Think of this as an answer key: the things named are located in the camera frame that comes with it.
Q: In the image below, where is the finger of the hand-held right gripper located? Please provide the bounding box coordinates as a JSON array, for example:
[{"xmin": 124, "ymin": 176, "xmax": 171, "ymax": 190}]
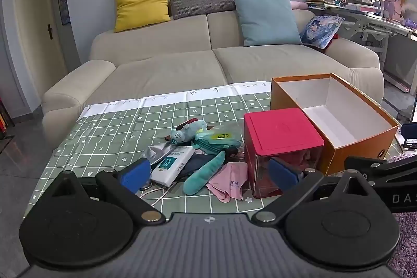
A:
[{"xmin": 344, "ymin": 155, "xmax": 417, "ymax": 175}]

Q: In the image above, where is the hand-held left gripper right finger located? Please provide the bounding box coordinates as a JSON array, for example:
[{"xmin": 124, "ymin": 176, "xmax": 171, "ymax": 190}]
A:
[{"xmin": 251, "ymin": 157, "xmax": 371, "ymax": 227}]

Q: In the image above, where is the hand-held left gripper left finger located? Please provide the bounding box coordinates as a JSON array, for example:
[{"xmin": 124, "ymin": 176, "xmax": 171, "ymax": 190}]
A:
[{"xmin": 52, "ymin": 157, "xmax": 166, "ymax": 226}]

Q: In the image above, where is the orange cardboard box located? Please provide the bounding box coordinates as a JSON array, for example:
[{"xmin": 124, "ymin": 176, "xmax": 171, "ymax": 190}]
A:
[{"xmin": 270, "ymin": 73, "xmax": 400, "ymax": 176}]

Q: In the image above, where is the silver pouch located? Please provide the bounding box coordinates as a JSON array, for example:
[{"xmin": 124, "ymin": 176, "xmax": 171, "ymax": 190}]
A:
[{"xmin": 141, "ymin": 143, "xmax": 175, "ymax": 168}]

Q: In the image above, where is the white tissue packet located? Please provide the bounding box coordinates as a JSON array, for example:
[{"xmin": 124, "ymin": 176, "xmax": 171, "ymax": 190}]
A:
[{"xmin": 150, "ymin": 146, "xmax": 196, "ymax": 187}]

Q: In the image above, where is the pink cloth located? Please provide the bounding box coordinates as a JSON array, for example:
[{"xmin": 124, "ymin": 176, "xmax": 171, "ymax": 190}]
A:
[{"xmin": 205, "ymin": 162, "xmax": 249, "ymax": 203}]

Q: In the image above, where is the navy cloth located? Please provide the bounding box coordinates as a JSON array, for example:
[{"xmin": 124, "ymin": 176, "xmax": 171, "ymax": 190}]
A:
[{"xmin": 176, "ymin": 153, "xmax": 216, "ymax": 181}]

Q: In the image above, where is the teal plush toy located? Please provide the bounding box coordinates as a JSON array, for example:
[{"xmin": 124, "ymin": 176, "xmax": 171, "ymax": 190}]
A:
[{"xmin": 170, "ymin": 119, "xmax": 243, "ymax": 196}]

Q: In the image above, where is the clear bag yellow label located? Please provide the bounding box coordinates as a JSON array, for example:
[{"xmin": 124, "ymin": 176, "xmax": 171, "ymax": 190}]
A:
[{"xmin": 195, "ymin": 125, "xmax": 242, "ymax": 148}]

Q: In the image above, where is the purple shaggy rug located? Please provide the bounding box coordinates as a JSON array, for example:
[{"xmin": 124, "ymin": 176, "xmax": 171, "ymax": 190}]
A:
[{"xmin": 388, "ymin": 148, "xmax": 417, "ymax": 278}]

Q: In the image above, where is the red lidded clear box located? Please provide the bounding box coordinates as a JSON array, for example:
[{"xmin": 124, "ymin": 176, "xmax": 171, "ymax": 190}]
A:
[{"xmin": 244, "ymin": 108, "xmax": 325, "ymax": 199}]

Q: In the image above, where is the green checked tablecloth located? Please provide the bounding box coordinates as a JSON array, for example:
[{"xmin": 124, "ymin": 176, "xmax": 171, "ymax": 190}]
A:
[{"xmin": 23, "ymin": 81, "xmax": 404, "ymax": 220}]

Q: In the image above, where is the smartphone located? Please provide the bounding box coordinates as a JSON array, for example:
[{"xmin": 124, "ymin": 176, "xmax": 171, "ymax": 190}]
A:
[{"xmin": 400, "ymin": 122, "xmax": 417, "ymax": 151}]

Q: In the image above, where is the beige sofa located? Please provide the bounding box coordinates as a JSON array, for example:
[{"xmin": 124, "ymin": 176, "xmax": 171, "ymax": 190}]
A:
[{"xmin": 42, "ymin": 9, "xmax": 385, "ymax": 144}]

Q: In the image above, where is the red cushion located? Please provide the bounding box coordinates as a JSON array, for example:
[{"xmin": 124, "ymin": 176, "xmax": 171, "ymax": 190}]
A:
[{"xmin": 326, "ymin": 33, "xmax": 342, "ymax": 52}]

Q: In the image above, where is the printed figure pillow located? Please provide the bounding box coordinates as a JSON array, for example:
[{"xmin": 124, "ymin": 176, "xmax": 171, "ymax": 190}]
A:
[{"xmin": 300, "ymin": 16, "xmax": 345, "ymax": 51}]

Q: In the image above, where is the white adjustable desk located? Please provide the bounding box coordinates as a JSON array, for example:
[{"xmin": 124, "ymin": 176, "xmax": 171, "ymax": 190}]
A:
[{"xmin": 308, "ymin": 0, "xmax": 417, "ymax": 93}]

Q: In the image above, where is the bookshelf with books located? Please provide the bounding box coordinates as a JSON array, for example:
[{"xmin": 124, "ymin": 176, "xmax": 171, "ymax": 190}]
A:
[{"xmin": 0, "ymin": 99, "xmax": 15, "ymax": 136}]

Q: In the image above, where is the light blue pillow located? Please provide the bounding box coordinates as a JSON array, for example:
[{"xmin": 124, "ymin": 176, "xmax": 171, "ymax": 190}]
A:
[{"xmin": 234, "ymin": 0, "xmax": 303, "ymax": 47}]

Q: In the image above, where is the purple plush toy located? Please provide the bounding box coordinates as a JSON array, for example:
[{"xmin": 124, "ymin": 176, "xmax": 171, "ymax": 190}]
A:
[{"xmin": 383, "ymin": 0, "xmax": 417, "ymax": 28}]

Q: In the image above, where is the stack of books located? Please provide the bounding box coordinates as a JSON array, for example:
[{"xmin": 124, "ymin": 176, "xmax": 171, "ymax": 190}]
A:
[{"xmin": 306, "ymin": 0, "xmax": 342, "ymax": 10}]

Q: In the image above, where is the yellow pillow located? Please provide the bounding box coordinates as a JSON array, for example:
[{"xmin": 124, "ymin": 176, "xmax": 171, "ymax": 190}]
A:
[{"xmin": 114, "ymin": 0, "xmax": 171, "ymax": 33}]

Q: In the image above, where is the cream door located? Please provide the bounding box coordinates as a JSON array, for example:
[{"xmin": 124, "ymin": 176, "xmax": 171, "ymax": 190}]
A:
[{"xmin": 13, "ymin": 0, "xmax": 70, "ymax": 132}]

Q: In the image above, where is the grey checked pillow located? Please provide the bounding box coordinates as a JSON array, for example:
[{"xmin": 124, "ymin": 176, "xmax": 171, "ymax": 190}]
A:
[{"xmin": 169, "ymin": 0, "xmax": 236, "ymax": 20}]

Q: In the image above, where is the white cable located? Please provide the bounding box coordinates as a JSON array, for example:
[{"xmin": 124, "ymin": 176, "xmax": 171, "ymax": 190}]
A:
[{"xmin": 139, "ymin": 180, "xmax": 179, "ymax": 209}]

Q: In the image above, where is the wall poster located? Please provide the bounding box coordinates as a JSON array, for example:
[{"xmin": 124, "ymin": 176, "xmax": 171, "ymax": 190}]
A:
[{"xmin": 57, "ymin": 0, "xmax": 71, "ymax": 26}]

